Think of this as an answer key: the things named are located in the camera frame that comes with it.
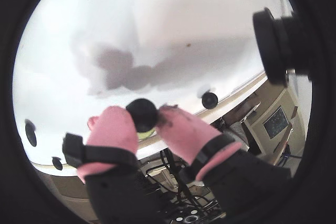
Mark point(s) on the pink-covered gripper finger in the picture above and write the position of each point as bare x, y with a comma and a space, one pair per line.
189, 137
115, 132

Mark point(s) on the dark blueberry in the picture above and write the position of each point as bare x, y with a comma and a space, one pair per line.
57, 163
209, 100
143, 115
30, 132

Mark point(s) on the oval green leaf with stem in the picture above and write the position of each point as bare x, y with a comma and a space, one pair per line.
145, 135

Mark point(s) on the person in white shirt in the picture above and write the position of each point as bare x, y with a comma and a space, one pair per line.
236, 132

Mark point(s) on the small blue object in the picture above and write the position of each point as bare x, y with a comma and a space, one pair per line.
285, 155

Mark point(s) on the black camera tripod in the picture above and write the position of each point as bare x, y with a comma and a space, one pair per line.
183, 190

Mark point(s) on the dark framed wall picture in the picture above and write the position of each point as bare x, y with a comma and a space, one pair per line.
274, 123

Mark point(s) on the black fisheye camera lens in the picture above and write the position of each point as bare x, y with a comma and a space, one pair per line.
273, 45

